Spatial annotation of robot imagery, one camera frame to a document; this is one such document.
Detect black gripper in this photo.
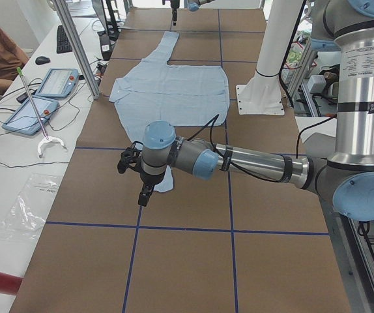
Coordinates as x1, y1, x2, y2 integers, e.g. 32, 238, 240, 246
138, 170, 165, 206
170, 0, 179, 26

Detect light blue button shirt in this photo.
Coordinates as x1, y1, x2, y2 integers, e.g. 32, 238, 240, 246
109, 31, 229, 192

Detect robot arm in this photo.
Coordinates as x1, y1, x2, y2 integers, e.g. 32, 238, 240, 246
136, 1, 374, 222
169, 0, 213, 26

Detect black power adapter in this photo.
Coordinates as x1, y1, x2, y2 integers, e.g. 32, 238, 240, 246
99, 34, 112, 61

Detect reacher grabber stick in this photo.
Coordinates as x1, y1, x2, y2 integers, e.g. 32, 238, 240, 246
16, 67, 68, 159

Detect black keyboard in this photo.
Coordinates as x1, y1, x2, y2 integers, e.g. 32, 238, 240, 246
56, 25, 72, 54

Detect clear plastic bag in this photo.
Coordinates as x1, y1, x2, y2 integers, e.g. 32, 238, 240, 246
0, 173, 63, 243

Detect upper blue teach pendant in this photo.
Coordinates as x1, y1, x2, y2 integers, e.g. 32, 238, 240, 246
35, 68, 78, 99

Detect blue teach pendant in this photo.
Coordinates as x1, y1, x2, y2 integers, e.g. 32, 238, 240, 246
35, 68, 78, 99
2, 96, 59, 135

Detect lower blue teach pendant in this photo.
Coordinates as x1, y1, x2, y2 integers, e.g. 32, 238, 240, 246
2, 96, 59, 135

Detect black computer mouse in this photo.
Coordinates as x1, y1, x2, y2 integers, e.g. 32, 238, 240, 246
35, 56, 51, 65

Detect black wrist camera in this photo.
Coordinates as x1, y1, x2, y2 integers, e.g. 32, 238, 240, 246
117, 141, 143, 174

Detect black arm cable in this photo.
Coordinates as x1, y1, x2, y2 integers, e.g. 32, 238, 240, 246
186, 113, 338, 183

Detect aluminium frame post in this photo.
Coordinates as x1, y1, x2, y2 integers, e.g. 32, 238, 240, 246
53, 0, 100, 100

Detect white camera mast base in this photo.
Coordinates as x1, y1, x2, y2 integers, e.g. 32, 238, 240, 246
236, 0, 306, 115

